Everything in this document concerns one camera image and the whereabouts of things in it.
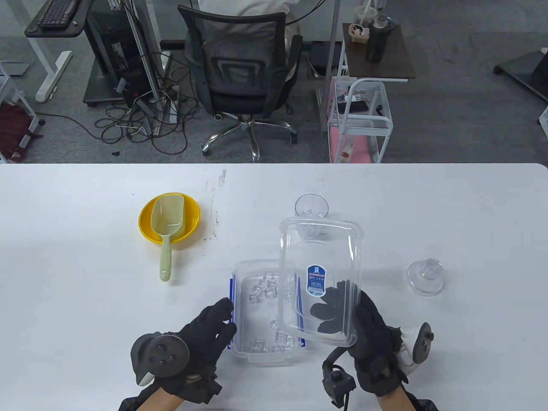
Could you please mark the grey round wrist controller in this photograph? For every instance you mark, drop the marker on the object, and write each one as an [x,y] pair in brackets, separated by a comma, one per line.
[162,353]

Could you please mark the black computer tower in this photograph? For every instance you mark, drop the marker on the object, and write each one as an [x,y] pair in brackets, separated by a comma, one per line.
[113,51]

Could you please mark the person's left hand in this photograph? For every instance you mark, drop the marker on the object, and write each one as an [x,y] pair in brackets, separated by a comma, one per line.
[199,342]

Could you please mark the pink storage box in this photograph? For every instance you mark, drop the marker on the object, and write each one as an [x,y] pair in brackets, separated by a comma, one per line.
[355,145]

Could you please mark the black mesh office chair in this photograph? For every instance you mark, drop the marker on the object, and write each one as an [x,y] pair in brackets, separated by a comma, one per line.
[239,85]

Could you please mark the person's left thumb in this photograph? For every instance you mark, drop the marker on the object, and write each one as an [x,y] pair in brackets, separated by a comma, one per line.
[227,333]

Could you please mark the black stand base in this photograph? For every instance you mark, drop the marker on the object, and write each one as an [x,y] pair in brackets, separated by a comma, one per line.
[526,72]

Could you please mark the white power strip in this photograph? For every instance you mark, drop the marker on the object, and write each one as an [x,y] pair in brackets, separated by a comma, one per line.
[169,85]

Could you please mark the clear drinking glass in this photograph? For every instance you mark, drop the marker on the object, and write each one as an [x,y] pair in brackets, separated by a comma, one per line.
[311,203]

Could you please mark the black top white desk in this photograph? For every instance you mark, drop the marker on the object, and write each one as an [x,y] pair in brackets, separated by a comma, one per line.
[51,47]

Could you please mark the pale green plastic scoop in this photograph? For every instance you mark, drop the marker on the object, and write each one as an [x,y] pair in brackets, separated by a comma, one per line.
[168,227]

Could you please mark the clear plastic drink cup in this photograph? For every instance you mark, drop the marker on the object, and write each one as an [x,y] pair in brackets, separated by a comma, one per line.
[361,25]

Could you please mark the clear glass knobbed lid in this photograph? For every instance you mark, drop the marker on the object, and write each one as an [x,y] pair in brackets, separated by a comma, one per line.
[426,278]

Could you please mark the person's right forearm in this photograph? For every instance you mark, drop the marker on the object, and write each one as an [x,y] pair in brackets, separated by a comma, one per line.
[396,402]

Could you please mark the yellow plastic bowl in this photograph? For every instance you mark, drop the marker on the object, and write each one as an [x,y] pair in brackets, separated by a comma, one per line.
[188,222]

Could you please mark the white wrist controller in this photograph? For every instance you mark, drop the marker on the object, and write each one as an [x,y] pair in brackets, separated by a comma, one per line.
[417,346]

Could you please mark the brown side table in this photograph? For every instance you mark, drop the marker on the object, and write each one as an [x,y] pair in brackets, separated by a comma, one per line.
[385,68]

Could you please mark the black box device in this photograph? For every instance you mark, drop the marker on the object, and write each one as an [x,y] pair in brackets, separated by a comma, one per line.
[319,53]

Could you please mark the clear plastic container lid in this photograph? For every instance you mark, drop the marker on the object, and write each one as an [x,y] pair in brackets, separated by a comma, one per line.
[325,252]

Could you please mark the black drink bottle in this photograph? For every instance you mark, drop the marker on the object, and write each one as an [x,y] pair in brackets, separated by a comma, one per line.
[376,43]

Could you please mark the black keyboard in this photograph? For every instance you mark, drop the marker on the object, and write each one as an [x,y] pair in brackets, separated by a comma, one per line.
[58,12]

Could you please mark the person's right fingers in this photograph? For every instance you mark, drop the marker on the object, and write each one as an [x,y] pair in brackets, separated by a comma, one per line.
[332,310]

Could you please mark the white metal rack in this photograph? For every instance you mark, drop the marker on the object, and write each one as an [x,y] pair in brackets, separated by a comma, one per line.
[17,92]

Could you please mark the clear plastic storage container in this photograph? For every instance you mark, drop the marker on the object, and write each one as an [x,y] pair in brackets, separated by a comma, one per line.
[257,317]

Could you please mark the person's right hand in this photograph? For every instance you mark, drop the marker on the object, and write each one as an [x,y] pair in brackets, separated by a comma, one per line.
[372,342]

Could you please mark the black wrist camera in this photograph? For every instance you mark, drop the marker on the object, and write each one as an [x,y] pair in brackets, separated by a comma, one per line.
[338,381]

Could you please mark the dark red bag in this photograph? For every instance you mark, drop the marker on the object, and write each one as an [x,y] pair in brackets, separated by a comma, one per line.
[15,132]

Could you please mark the person's left forearm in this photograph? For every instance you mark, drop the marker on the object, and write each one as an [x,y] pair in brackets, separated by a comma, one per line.
[160,400]

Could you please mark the pile of clear ice cubes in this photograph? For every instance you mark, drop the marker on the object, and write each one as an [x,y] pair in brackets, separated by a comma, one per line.
[265,289]

